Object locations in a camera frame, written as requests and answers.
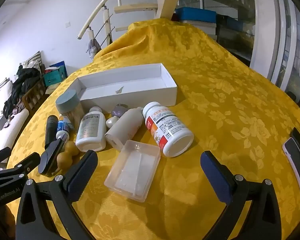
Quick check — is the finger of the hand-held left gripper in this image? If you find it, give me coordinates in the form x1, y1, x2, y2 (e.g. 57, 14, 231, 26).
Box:
0, 152, 42, 180
0, 147, 12, 167

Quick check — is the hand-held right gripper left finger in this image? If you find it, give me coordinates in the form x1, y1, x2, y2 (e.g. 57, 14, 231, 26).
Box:
15, 150, 100, 240

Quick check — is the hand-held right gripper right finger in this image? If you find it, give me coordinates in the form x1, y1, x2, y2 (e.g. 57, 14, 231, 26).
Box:
200, 151, 282, 240

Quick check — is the wooden gourd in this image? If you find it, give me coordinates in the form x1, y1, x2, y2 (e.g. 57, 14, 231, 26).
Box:
56, 141, 80, 173

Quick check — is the black portable speaker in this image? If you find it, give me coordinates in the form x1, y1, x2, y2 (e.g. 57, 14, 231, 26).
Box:
44, 115, 60, 149

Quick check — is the small white bottle grey label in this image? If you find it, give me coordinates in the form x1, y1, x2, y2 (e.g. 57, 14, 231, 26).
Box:
75, 106, 107, 152

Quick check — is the blue and white tube bottle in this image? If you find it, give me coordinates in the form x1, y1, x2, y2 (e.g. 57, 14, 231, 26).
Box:
56, 114, 71, 141

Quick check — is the white pebble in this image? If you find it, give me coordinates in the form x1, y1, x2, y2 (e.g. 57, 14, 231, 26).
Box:
105, 116, 118, 128

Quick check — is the cream plastic bottle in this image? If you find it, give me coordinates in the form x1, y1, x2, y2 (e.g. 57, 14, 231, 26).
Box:
104, 107, 144, 152

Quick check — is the large white pill bottle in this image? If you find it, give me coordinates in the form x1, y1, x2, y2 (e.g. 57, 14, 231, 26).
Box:
142, 101, 194, 158

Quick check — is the toothpick jar with grey lid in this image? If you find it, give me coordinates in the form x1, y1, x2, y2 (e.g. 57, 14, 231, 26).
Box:
56, 90, 85, 130

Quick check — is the white cardboard box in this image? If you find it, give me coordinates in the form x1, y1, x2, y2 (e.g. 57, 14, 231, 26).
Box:
69, 63, 178, 107

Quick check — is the clear plastic box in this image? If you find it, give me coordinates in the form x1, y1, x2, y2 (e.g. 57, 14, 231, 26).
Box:
104, 140, 161, 202

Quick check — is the smartphone with white case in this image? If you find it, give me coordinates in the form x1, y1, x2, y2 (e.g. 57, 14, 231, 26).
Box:
282, 137, 300, 194

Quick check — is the yellow floral tablecloth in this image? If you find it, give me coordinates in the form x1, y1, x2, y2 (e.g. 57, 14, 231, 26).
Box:
6, 17, 300, 240

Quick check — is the green cardboard box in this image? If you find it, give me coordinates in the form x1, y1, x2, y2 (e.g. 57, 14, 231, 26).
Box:
43, 66, 67, 87

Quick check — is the patterned pillow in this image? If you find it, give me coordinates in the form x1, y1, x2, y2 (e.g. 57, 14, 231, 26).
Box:
19, 51, 42, 68

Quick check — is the purple hanging cloth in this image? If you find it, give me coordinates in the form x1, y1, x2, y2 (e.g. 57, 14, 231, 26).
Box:
87, 38, 102, 61

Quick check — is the cream stair handrail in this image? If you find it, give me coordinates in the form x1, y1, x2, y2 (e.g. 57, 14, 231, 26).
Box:
77, 0, 113, 40

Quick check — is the storage box with blue lid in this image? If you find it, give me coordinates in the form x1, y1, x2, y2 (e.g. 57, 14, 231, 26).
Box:
175, 7, 218, 35

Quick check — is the cream wooden staircase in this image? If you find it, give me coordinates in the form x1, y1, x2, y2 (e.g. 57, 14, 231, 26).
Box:
107, 0, 214, 32

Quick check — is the wooden sofa frame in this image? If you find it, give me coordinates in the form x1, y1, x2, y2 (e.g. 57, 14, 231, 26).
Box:
22, 78, 47, 111

